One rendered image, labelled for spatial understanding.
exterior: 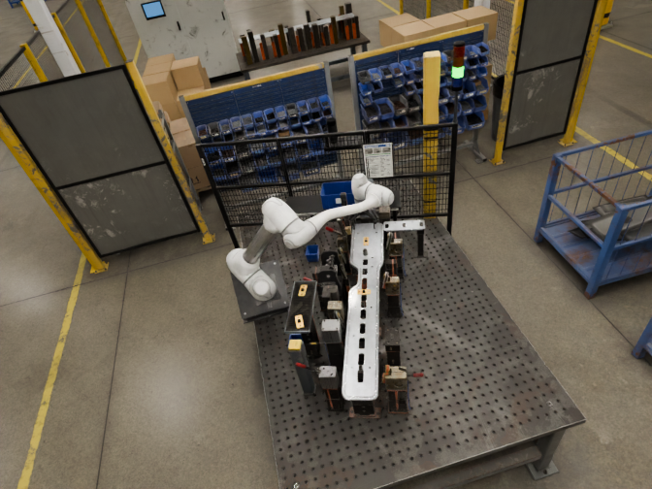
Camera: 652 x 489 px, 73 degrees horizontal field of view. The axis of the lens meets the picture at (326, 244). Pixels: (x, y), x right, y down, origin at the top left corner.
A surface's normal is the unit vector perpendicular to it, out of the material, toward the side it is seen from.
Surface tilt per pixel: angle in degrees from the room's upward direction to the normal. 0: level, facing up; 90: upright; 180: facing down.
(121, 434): 0
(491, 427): 0
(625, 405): 0
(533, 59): 92
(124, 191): 89
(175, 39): 90
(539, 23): 91
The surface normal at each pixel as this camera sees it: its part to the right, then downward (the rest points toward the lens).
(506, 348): -0.15, -0.73
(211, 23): 0.24, 0.62
